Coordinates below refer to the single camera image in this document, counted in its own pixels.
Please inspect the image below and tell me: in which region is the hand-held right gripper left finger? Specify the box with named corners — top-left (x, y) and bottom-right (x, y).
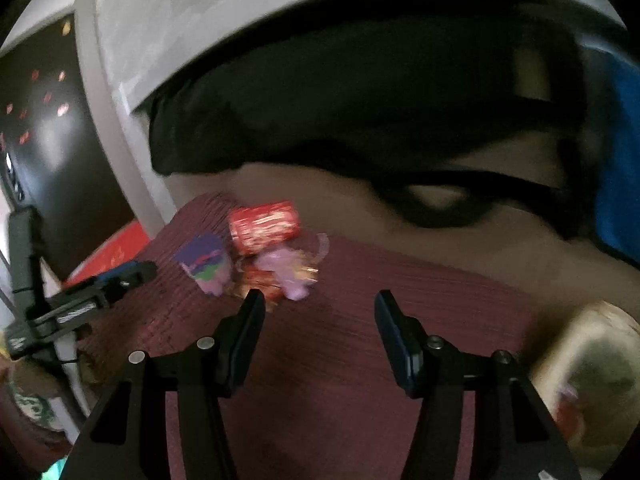
top-left (65, 289), bottom-right (267, 480)

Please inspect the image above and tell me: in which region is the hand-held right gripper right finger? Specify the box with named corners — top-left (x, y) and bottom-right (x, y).
top-left (374, 289), bottom-right (581, 480)

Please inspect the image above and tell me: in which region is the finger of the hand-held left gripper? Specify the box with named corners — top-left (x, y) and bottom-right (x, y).
top-left (65, 262), bottom-right (143, 298)
top-left (45, 261), bottom-right (158, 328)

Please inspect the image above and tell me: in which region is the small red orange wrapper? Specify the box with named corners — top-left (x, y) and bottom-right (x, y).
top-left (235, 265), bottom-right (283, 311)

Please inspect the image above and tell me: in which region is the pink plastic wrapper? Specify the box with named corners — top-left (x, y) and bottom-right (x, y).
top-left (255, 232), bottom-right (331, 302)

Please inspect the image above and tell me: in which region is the beige paper bag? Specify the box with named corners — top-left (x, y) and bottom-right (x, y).
top-left (530, 301), bottom-right (640, 471)

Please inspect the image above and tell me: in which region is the red flat box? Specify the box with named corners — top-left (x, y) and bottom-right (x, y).
top-left (65, 217), bottom-right (153, 286)

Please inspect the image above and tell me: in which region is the maroon checked mat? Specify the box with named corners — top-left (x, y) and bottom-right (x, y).
top-left (75, 192), bottom-right (566, 480)

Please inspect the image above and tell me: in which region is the purple snack packet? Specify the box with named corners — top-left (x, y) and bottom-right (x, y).
top-left (175, 234), bottom-right (233, 295)

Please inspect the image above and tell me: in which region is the red snack packet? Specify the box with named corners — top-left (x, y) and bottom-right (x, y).
top-left (229, 201), bottom-right (301, 256)

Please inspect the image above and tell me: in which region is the black door with red stickers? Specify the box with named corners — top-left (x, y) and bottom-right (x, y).
top-left (0, 15), bottom-right (136, 281)

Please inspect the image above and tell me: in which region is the green patterned plate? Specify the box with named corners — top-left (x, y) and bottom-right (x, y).
top-left (10, 360), bottom-right (66, 431)

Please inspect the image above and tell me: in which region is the black backpack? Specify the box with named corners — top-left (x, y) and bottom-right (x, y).
top-left (149, 2), bottom-right (613, 241)

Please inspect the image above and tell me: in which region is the blue microfibre towel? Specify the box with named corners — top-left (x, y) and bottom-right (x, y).
top-left (582, 45), bottom-right (640, 263)

